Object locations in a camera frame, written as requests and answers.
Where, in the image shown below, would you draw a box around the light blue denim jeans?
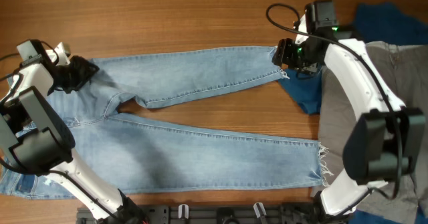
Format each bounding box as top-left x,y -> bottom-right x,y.
0,45 -> 334,200

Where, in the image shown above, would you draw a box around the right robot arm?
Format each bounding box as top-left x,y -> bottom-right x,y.
272,0 -> 425,223

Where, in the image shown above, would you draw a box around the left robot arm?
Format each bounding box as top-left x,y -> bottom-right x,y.
1,54 -> 149,223

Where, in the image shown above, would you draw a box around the dark blue t-shirt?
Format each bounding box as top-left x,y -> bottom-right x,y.
279,2 -> 427,114

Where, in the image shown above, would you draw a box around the grey shorts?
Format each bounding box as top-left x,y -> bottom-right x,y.
318,41 -> 427,223

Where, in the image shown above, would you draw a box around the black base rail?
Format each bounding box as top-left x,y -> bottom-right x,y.
76,202 -> 322,224

